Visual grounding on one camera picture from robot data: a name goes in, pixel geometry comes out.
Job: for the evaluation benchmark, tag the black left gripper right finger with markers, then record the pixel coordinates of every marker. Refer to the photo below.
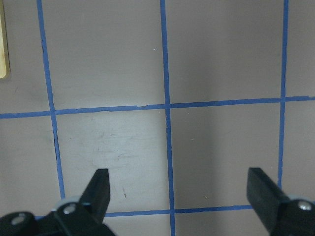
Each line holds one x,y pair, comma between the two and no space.
280,214

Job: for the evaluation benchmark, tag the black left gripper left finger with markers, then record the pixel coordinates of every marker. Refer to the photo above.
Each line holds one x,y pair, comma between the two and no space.
84,216

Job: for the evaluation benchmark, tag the wooden mug tree stand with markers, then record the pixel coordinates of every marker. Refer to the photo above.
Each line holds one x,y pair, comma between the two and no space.
4,55

